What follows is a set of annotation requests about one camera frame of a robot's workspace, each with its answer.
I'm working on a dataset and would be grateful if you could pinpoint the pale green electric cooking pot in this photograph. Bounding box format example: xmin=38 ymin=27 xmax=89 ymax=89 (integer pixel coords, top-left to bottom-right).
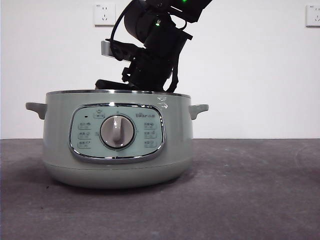
xmin=25 ymin=89 xmax=209 ymax=190

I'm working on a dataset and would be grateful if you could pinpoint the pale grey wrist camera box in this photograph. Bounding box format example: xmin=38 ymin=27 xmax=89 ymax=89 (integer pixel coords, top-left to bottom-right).
xmin=100 ymin=40 xmax=137 ymax=63

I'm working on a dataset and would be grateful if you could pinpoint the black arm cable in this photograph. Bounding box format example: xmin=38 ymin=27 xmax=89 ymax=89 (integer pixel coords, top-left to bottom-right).
xmin=109 ymin=4 xmax=133 ymax=61

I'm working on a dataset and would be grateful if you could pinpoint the white wall socket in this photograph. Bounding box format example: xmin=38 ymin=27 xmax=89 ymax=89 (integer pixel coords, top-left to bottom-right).
xmin=93 ymin=3 xmax=117 ymax=27
xmin=305 ymin=4 xmax=320 ymax=28

